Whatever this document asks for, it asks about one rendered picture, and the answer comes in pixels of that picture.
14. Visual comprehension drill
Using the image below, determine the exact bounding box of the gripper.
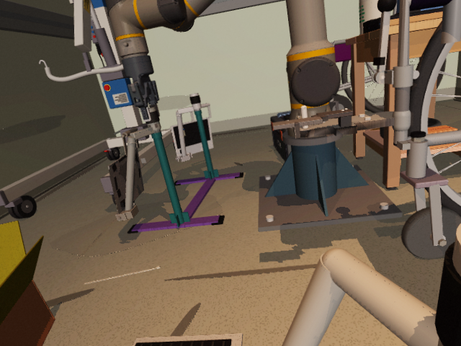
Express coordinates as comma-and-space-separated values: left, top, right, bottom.
122, 55, 161, 125

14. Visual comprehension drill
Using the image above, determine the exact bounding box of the grey hanger with dark footplate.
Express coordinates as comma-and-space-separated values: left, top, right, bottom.
100, 121, 163, 223

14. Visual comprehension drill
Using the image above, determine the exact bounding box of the white hanger with black footplate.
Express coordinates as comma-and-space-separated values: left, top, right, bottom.
171, 93, 214, 162

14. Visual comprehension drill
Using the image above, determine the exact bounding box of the purple stand with teal posts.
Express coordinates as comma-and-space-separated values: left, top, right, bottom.
128, 104, 245, 235

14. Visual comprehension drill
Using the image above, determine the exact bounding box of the grey large wheelchair wheel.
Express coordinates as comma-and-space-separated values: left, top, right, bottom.
413, 30, 461, 203
339, 59, 390, 117

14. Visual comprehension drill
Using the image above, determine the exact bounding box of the black box with orange trim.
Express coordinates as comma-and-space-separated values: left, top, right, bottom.
270, 112, 290, 159

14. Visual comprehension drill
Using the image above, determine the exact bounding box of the yellow folding floor sign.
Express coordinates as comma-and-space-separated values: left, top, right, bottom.
0, 220, 45, 315

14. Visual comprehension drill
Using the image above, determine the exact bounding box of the purple box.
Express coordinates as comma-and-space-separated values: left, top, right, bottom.
334, 41, 356, 63

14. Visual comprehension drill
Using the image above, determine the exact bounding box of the white bottle with green marks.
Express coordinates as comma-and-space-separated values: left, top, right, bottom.
358, 0, 383, 36

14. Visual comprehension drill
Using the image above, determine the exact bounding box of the brown box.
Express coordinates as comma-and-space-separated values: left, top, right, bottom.
0, 280, 56, 346

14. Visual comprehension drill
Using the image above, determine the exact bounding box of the grey lever with black knob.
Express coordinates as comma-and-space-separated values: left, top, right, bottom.
372, 0, 397, 86

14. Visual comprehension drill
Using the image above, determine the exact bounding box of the brown wooden table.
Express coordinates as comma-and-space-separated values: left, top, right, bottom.
344, 10, 461, 191

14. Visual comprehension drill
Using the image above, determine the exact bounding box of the grey cylinder with black cap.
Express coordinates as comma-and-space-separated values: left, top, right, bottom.
406, 131, 430, 179

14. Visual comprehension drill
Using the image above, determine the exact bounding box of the grey caster wheel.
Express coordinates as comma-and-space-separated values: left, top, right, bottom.
400, 206, 461, 260

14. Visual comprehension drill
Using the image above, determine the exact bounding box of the grey bed rail with caster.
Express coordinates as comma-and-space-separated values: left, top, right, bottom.
0, 138, 120, 220

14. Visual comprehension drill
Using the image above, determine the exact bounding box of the brown flat bracket bar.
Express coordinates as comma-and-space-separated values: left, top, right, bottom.
271, 105, 396, 140

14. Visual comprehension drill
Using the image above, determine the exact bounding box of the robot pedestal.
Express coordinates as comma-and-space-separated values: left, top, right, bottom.
257, 135, 404, 232

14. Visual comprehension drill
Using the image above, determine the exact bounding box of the grey wheelchair frame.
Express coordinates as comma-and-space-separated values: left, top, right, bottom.
372, 0, 461, 249

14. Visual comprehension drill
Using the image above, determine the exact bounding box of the cream bent tube frame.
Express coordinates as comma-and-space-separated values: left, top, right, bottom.
280, 247, 446, 346

